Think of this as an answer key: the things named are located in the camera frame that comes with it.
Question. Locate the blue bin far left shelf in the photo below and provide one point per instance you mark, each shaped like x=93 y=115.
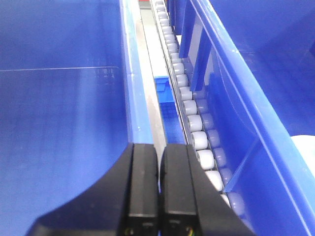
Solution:
x=71 y=99

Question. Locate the large blue crate lower left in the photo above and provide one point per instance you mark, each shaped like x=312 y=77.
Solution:
x=173 y=131

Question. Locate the light blue plate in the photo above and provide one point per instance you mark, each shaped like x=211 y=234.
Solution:
x=306 y=146

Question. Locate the smooth blue bin on shelf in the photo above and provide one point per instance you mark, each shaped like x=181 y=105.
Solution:
x=251 y=65

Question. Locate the white roller conveyor track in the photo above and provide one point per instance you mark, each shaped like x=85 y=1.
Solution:
x=192 y=122

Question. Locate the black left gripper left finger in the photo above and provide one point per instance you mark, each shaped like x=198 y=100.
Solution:
x=123 y=202

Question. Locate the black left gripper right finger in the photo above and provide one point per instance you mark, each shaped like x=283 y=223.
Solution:
x=190 y=204

